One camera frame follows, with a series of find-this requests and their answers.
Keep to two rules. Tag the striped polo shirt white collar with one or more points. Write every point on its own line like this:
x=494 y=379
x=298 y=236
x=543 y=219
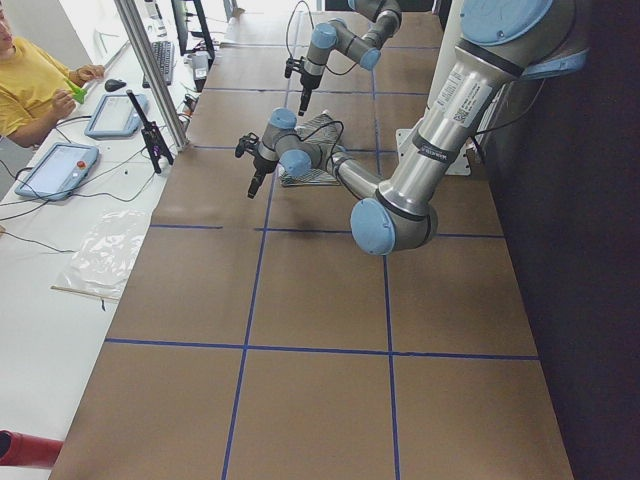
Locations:
x=319 y=139

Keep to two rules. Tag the near blue teach pendant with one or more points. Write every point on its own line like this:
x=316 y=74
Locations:
x=59 y=172

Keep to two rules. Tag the clear plastic bag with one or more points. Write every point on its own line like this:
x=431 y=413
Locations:
x=102 y=265

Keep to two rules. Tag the black computer mouse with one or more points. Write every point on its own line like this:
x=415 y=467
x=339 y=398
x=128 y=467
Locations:
x=112 y=85

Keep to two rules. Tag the red object at edge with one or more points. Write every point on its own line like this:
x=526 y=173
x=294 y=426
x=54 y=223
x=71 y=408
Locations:
x=23 y=450

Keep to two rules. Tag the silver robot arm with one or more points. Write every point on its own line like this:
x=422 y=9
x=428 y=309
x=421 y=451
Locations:
x=334 y=35
x=500 y=42

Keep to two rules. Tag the black keyboard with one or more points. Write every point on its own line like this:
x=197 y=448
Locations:
x=163 y=53

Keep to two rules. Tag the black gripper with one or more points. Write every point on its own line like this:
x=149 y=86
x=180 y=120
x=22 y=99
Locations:
x=307 y=82
x=260 y=166

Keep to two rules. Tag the aluminium frame post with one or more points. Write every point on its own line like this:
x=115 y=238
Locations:
x=137 y=35

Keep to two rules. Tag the green paper object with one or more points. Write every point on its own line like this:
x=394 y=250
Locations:
x=78 y=93

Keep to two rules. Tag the far blue teach pendant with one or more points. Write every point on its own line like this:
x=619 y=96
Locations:
x=114 y=117

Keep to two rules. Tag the person in yellow shirt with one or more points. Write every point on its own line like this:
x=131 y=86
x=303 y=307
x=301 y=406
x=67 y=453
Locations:
x=35 y=89

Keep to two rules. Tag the black camera tripod stand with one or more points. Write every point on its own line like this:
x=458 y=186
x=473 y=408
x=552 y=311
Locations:
x=154 y=141

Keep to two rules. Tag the blue teach pendant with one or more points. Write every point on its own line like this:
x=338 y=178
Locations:
x=114 y=117
x=59 y=172

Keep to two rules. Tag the white pedestal column base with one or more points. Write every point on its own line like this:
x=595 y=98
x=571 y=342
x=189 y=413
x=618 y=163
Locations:
x=445 y=63

